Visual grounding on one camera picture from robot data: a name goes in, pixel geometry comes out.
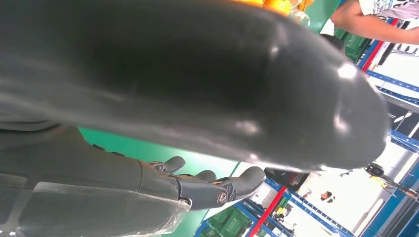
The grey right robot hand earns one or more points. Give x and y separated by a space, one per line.
180 75

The black zip case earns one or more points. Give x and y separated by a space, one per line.
284 178

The person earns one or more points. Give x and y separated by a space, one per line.
366 26

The blue metal shelf rack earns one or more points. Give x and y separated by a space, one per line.
404 140

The red metal post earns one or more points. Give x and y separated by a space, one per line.
266 212

